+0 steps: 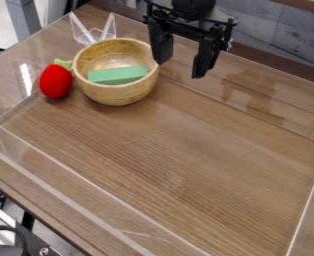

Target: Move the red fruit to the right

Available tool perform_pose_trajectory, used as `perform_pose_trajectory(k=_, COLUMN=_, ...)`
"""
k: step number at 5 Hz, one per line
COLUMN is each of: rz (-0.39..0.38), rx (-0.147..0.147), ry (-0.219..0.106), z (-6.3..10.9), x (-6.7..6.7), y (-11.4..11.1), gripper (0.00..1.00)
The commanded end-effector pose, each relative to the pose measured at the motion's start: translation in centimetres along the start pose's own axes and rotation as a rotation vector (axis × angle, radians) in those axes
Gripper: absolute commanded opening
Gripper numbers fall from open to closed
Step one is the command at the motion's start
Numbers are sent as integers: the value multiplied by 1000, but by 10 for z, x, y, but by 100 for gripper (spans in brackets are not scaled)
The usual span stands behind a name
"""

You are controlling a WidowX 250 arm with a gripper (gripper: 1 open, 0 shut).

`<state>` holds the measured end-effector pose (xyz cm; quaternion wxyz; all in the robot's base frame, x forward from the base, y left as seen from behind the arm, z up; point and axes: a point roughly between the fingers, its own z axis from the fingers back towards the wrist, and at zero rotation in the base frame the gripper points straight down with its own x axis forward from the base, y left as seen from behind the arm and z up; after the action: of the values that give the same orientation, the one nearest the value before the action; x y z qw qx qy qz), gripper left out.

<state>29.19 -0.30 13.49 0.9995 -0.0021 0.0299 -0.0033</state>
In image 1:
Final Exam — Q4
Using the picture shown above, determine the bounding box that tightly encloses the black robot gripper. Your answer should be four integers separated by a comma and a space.
144, 0, 238, 79

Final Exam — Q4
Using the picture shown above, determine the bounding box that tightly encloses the light wooden bowl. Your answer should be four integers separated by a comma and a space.
72, 38, 160, 106

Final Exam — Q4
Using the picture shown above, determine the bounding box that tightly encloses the red plush fruit green leaf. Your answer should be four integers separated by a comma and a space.
39, 59, 74, 99

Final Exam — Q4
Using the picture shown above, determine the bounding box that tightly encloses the green rectangular block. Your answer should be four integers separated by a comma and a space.
88, 65, 148, 85

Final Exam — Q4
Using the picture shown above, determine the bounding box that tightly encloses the black table leg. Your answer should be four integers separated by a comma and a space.
21, 211, 35, 231

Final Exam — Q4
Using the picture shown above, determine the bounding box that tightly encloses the clear acrylic enclosure wall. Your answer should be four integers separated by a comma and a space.
0, 11, 314, 256

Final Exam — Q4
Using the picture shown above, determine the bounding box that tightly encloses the black metal bracket with bolt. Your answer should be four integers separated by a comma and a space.
16, 224, 63, 256

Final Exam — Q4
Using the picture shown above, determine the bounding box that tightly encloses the black cable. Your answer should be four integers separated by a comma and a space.
0, 224, 31, 256

